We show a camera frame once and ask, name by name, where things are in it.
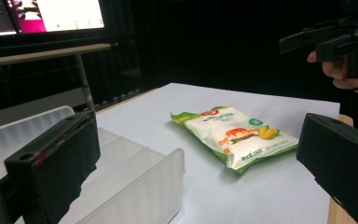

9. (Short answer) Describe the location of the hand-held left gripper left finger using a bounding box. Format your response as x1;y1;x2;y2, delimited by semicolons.
4;110;102;224

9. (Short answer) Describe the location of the metal stand with crossbar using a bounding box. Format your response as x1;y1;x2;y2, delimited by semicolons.
0;42;114;114

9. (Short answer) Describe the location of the bright computer monitor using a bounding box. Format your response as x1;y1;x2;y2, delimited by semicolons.
8;0;106;35

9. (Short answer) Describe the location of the translucent plastic storage box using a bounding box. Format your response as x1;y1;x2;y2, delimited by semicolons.
0;105;186;224

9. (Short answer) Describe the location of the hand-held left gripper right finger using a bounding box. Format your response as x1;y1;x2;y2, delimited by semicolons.
296;112;358;224

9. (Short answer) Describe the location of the green and white food packet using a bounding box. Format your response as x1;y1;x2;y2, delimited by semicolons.
170;105;299;175

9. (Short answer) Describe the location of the white table cover sheet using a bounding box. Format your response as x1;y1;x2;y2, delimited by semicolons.
95;82;341;224

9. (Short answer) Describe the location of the black curtain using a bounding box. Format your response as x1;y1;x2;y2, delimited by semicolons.
103;0;343;94

